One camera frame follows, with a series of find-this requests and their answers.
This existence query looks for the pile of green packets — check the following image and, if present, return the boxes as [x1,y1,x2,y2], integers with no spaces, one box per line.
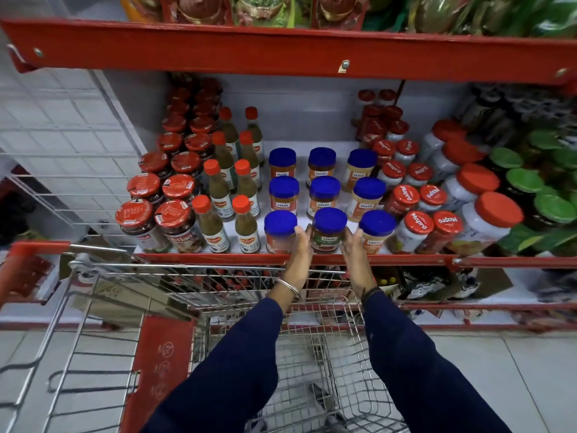
[363,0,577,39]

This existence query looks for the person's left hand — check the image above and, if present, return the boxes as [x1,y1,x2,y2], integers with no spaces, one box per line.
[270,225,314,296]

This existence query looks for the red food packet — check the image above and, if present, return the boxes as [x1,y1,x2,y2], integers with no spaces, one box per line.
[160,0,234,26]
[312,0,369,31]

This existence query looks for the metal wire shopping cart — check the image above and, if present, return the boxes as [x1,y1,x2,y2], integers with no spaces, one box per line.
[0,241,410,433]

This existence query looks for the red plastic cart flap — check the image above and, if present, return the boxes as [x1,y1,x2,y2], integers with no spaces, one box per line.
[119,315,197,433]

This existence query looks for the large white red-lidded jar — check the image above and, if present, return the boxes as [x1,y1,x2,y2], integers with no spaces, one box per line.
[419,119,468,159]
[439,163,500,208]
[428,140,484,181]
[450,191,525,257]

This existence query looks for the person's right hand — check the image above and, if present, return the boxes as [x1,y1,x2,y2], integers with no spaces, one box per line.
[339,227,378,296]

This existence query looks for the dark printed packets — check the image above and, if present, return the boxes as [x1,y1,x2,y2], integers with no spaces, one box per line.
[374,266,515,303]

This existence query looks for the white wire mesh panel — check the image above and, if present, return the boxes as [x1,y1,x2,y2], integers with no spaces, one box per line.
[0,67,146,248]

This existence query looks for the group of green-lidded jars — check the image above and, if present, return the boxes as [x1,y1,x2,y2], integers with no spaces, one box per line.
[481,128,577,257]

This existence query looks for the person's left forearm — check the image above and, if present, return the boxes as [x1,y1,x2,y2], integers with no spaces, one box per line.
[142,287,303,433]

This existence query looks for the red-edged bottom shelf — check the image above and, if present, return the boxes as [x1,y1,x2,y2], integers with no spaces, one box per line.
[397,268,577,333]

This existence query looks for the red-edged white shelf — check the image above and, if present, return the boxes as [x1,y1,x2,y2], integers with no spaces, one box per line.
[134,140,577,271]

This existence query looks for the person's right forearm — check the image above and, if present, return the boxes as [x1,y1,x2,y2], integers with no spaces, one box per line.
[361,288,513,433]

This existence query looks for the group of red-lidded dark jars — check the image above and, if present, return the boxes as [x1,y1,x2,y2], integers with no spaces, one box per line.
[115,75,224,254]

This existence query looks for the group of small red-lidded jars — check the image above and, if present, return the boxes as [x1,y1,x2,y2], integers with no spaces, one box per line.
[352,88,464,256]

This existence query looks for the row of dark-lidded jars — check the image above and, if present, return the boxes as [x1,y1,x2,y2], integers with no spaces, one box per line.
[454,83,577,147]

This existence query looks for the silver bracelet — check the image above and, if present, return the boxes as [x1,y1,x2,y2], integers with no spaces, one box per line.
[273,278,302,299]

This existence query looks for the orange food packet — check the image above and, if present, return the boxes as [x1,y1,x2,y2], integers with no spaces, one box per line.
[118,0,163,23]

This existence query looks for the red metal shelf board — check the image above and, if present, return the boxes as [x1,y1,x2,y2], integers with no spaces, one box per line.
[0,18,577,86]

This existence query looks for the green-print food packet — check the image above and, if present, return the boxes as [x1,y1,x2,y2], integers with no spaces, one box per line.
[231,0,297,29]

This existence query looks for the green-label spread jar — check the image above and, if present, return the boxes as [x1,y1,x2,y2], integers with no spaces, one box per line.
[311,207,348,254]

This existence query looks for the group of blue-lidded jars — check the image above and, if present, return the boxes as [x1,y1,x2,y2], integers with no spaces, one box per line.
[264,147,398,256]

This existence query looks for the group of green sauce bottles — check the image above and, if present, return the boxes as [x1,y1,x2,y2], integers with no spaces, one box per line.
[191,106,266,254]

